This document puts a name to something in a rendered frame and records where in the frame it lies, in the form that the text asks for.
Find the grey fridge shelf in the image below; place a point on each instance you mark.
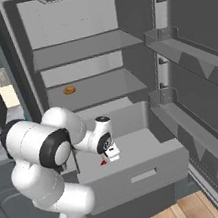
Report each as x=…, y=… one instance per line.
x=83, y=48
x=104, y=88

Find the round orange food item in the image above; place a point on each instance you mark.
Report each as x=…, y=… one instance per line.
x=69, y=90

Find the grey fridge door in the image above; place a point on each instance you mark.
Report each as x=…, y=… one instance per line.
x=196, y=14

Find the grey fridge drawer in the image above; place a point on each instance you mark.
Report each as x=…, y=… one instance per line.
x=139, y=156

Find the grey fridge door bin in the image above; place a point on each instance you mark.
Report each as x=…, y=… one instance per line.
x=192, y=130
x=186, y=55

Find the grey base cupboard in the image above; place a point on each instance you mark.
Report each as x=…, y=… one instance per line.
x=17, y=211

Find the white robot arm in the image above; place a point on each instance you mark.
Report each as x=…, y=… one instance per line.
x=36, y=144

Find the red bell pepper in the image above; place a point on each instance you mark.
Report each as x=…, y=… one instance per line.
x=103, y=163

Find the grey open fridge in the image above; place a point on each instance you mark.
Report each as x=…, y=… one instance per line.
x=123, y=7

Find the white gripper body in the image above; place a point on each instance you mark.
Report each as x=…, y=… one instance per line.
x=113, y=153

